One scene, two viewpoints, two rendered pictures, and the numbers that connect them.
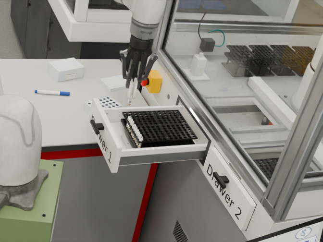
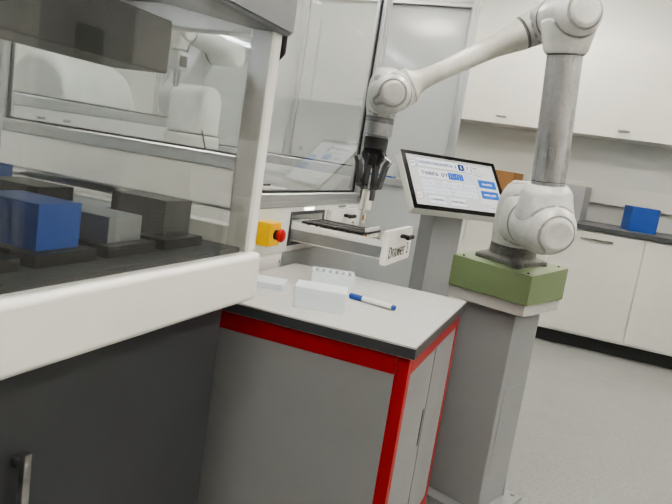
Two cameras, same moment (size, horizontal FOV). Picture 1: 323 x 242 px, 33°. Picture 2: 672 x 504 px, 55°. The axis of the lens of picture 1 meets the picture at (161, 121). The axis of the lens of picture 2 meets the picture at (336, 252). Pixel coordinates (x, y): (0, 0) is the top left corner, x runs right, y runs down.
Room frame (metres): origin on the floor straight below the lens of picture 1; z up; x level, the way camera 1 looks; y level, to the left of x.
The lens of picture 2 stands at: (3.03, 1.65, 1.14)
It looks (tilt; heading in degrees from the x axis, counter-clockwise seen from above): 9 degrees down; 230
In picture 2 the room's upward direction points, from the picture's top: 9 degrees clockwise
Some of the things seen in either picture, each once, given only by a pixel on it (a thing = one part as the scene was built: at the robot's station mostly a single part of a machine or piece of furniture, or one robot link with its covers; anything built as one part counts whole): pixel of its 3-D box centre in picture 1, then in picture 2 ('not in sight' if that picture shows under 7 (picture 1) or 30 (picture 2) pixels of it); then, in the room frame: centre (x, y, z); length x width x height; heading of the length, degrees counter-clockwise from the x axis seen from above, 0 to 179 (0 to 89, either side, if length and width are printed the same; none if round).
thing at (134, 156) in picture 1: (159, 133); (338, 235); (1.63, 0.00, 0.86); 0.40 x 0.26 x 0.06; 119
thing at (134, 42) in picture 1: (140, 47); (374, 151); (1.65, 0.13, 1.16); 0.08 x 0.07 x 0.09; 108
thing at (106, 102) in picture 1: (102, 107); (332, 277); (1.84, 0.24, 0.78); 0.12 x 0.08 x 0.04; 142
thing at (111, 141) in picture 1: (104, 134); (397, 244); (1.53, 0.18, 0.87); 0.29 x 0.02 x 0.11; 29
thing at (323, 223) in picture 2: (157, 132); (340, 234); (1.63, 0.00, 0.87); 0.22 x 0.18 x 0.06; 119
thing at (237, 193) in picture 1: (227, 186); (341, 222); (1.41, -0.26, 0.87); 0.29 x 0.02 x 0.11; 29
